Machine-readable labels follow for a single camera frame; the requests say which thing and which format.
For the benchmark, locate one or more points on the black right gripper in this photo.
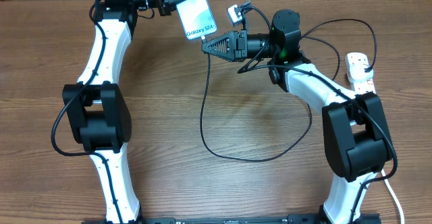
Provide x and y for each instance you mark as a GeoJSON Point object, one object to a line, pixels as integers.
{"type": "Point", "coordinates": [229, 50]}

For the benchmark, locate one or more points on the smartphone with light screen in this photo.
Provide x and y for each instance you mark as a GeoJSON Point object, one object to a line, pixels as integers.
{"type": "Point", "coordinates": [196, 18]}

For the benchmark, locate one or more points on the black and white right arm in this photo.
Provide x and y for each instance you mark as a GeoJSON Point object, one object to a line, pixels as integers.
{"type": "Point", "coordinates": [357, 143]}

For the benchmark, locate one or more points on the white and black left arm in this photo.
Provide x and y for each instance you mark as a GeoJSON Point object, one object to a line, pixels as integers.
{"type": "Point", "coordinates": [96, 110]}

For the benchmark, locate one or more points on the white charger adapter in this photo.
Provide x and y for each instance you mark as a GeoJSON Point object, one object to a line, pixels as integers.
{"type": "Point", "coordinates": [357, 65]}

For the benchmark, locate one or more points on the white power strip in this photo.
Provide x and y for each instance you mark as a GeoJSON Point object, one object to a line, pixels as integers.
{"type": "Point", "coordinates": [363, 87]}

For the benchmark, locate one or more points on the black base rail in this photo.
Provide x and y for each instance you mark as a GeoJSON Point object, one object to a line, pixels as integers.
{"type": "Point", "coordinates": [236, 220]}

